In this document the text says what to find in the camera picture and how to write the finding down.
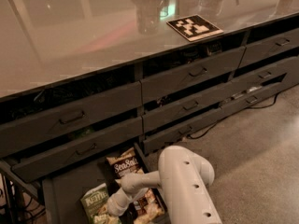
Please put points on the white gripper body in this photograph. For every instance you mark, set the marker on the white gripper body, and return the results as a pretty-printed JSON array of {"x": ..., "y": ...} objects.
[{"x": 114, "y": 206}]

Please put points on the green Kettle chip bag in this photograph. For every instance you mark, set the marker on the green Kettle chip bag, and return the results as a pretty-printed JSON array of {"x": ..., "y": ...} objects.
[{"x": 93, "y": 200}]

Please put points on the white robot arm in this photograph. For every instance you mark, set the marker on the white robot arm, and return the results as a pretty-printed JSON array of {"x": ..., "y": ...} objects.
[{"x": 183, "y": 177}]

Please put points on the lower brown sea salt bag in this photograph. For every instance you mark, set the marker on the lower brown sea salt bag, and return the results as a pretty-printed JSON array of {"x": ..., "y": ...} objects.
[{"x": 146, "y": 209}]

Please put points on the brown sea salt bag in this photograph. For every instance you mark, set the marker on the brown sea salt bag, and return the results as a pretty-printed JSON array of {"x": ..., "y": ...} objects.
[
  {"x": 125, "y": 164},
  {"x": 146, "y": 209}
]

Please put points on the upper brown sea salt bag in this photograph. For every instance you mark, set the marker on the upper brown sea salt bag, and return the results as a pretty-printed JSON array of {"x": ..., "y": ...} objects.
[{"x": 125, "y": 164}]

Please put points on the open bottom left drawer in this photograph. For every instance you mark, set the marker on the open bottom left drawer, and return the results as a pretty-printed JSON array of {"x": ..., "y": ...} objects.
[{"x": 63, "y": 191}]

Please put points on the bottom centre grey drawer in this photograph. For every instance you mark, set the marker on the bottom centre grey drawer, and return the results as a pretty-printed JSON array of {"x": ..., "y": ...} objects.
[{"x": 172, "y": 132}]

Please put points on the grey drawer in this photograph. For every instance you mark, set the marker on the grey drawer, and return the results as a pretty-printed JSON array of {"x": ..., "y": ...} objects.
[
  {"x": 264, "y": 76},
  {"x": 187, "y": 75},
  {"x": 179, "y": 109},
  {"x": 35, "y": 129},
  {"x": 59, "y": 157},
  {"x": 256, "y": 94},
  {"x": 270, "y": 46},
  {"x": 172, "y": 132}
]

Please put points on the middle left grey drawer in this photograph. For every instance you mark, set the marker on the middle left grey drawer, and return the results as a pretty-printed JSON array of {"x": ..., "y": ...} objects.
[{"x": 59, "y": 157}]

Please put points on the top left grey drawer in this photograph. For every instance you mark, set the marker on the top left grey drawer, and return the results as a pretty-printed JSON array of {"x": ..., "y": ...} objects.
[{"x": 35, "y": 129}]

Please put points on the middle centre grey drawer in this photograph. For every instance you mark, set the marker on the middle centre grey drawer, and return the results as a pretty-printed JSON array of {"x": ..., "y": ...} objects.
[{"x": 179, "y": 109}]

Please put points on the top centre grey drawer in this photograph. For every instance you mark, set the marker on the top centre grey drawer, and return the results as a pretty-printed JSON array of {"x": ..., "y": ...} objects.
[{"x": 187, "y": 75}]

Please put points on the bottom right grey drawer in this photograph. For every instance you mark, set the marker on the bottom right grey drawer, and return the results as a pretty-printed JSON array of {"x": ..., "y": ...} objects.
[{"x": 256, "y": 94}]

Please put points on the top right grey drawer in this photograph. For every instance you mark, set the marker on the top right grey drawer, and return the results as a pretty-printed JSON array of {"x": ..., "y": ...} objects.
[{"x": 270, "y": 46}]

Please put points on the middle right grey drawer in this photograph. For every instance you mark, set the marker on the middle right grey drawer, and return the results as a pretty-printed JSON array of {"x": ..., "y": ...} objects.
[{"x": 264, "y": 76}]

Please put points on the black white fiducial marker board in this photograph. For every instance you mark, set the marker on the black white fiducial marker board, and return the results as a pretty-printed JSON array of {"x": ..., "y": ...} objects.
[{"x": 194, "y": 27}]

